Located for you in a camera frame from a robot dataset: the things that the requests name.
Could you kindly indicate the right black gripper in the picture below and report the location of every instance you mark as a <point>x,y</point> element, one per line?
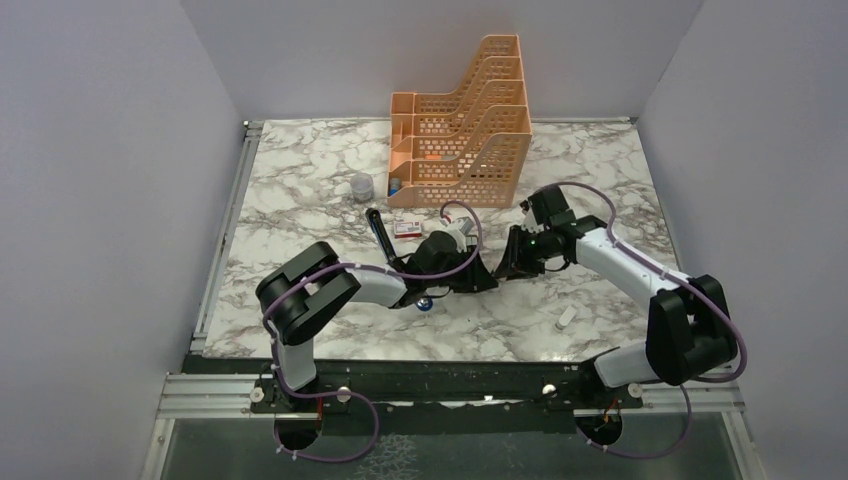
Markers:
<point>513,263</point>

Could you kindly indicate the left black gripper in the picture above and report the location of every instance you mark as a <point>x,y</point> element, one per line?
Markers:
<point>475,278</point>

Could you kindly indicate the red white staple box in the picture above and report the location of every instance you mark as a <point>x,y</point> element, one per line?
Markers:
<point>405,228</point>

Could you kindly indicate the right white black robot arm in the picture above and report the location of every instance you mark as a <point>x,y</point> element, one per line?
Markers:
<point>689,331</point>

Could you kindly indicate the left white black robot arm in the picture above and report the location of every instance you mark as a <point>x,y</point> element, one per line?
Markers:
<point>301,297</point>

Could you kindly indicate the blue item in organizer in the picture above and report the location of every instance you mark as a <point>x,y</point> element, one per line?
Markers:
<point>395,184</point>

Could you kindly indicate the clear plastic jar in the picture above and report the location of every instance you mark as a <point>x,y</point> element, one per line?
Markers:
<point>362,187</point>

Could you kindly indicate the orange plastic file organizer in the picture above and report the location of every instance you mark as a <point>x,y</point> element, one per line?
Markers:
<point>469,144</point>

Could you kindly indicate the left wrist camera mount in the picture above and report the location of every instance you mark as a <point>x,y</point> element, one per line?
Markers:
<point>459,229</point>

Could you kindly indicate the left aluminium side rail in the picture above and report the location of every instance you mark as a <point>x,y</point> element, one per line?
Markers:
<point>251,141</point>

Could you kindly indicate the aluminium front rail frame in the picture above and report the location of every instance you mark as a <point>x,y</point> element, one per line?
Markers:
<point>202,431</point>

